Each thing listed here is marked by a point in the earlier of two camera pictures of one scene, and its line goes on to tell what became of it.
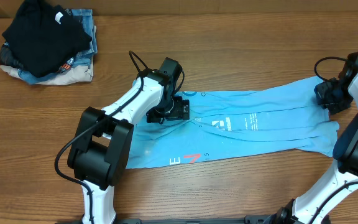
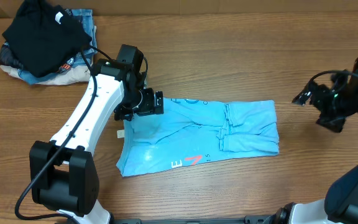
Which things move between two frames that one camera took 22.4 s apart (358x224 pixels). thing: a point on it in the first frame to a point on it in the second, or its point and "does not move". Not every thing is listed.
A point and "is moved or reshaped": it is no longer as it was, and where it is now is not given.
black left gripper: (181, 109) to (148, 106)
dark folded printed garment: (6, 57) does not move
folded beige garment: (79, 74) does not move
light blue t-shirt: (283, 116) is moved or reshaped
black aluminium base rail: (252, 219) does not move
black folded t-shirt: (42, 38) does not move
